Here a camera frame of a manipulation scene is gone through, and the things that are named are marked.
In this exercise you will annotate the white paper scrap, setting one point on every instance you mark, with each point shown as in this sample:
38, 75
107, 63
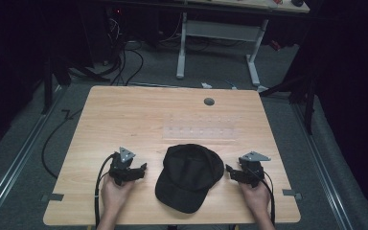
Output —
206, 85

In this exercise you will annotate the black metal stand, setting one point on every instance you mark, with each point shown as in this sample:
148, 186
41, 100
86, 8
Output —
52, 83
300, 92

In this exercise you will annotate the transparent plastic rack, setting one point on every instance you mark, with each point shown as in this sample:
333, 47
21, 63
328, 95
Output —
201, 127

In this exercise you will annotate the white-legged wooden desk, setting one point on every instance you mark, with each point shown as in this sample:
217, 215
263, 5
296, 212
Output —
223, 32

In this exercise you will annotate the person's right hand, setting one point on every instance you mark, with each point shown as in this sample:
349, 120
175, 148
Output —
255, 198

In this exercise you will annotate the black baseball cap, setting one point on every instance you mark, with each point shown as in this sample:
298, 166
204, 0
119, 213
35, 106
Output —
188, 175

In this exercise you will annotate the grey tape strip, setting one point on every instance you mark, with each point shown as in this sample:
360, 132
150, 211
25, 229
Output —
52, 197
292, 193

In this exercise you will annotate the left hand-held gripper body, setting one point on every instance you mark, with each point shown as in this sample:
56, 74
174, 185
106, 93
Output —
123, 166

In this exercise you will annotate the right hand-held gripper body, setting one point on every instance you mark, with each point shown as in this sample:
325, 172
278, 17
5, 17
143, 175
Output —
251, 169

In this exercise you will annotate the person's left hand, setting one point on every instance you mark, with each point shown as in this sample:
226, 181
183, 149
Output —
115, 195

